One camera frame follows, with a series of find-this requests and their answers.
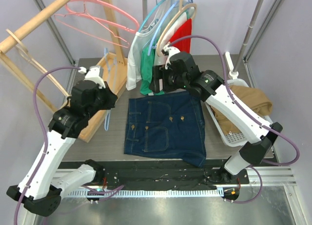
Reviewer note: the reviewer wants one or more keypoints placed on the white plastic laundry basket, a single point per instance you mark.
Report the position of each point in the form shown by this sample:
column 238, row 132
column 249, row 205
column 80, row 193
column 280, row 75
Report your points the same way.
column 232, row 139

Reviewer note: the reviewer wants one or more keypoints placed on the blue denim skirt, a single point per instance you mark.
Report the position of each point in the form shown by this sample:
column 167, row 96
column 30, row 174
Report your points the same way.
column 169, row 126

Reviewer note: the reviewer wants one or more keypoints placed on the green hanging shirt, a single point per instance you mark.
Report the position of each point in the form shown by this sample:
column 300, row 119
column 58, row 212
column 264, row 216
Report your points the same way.
column 146, row 70

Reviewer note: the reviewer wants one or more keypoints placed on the metal garment rack pole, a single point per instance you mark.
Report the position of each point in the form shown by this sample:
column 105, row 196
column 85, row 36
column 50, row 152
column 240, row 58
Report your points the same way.
column 247, row 36

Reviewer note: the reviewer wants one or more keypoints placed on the beige plastic hanger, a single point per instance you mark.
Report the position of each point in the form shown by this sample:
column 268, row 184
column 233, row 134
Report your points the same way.
column 180, row 11

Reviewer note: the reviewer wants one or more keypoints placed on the wooden hanger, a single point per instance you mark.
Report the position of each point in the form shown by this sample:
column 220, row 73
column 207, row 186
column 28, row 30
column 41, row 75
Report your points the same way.
column 23, row 51

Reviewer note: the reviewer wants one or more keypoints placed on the blue plastic hanger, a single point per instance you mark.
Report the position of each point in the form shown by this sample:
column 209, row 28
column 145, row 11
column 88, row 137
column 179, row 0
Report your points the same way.
column 169, row 6

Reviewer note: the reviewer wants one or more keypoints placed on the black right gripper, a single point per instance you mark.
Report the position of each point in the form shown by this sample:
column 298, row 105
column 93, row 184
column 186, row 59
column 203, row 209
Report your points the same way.
column 160, row 72

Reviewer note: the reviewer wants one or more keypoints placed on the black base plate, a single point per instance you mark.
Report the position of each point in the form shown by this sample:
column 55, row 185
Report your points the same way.
column 163, row 175

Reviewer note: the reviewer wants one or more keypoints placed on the white hanging shirt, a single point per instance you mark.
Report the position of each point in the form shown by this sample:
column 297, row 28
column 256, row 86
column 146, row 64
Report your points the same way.
column 158, row 56

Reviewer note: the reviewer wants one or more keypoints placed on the white rack foot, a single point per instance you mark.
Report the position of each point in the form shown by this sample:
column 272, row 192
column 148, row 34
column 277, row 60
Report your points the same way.
column 232, row 75

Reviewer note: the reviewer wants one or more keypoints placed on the teal plastic hanger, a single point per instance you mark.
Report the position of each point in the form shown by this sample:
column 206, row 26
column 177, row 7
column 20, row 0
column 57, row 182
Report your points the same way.
column 148, row 11

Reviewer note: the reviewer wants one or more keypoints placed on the red hanging shirt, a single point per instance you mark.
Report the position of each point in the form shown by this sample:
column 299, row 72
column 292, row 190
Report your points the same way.
column 184, row 30

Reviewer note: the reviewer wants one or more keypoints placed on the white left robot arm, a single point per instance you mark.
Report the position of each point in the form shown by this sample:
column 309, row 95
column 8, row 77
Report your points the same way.
column 39, row 192

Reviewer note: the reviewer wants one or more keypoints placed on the white long sleeve shirt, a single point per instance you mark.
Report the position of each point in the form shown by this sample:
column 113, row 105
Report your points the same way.
column 138, row 43

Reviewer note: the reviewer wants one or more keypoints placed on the tan cloth garment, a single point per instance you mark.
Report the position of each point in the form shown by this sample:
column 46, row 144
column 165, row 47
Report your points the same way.
column 254, row 98

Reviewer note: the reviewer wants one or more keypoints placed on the pink wire hanger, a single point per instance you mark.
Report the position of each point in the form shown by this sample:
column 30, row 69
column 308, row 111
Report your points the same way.
column 91, row 29

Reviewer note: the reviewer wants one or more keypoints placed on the wooden rack rail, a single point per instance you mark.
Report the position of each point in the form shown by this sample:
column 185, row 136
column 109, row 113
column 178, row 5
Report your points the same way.
column 7, row 44

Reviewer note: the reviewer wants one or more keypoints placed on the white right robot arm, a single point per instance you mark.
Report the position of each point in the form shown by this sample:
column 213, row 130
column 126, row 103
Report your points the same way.
column 260, row 134

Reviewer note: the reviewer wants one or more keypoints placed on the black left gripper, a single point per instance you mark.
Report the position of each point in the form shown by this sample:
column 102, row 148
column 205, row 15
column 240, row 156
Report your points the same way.
column 110, row 96

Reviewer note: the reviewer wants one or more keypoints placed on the light blue wire hanger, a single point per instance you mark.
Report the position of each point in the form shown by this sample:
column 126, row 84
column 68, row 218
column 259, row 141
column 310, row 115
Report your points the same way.
column 109, row 93

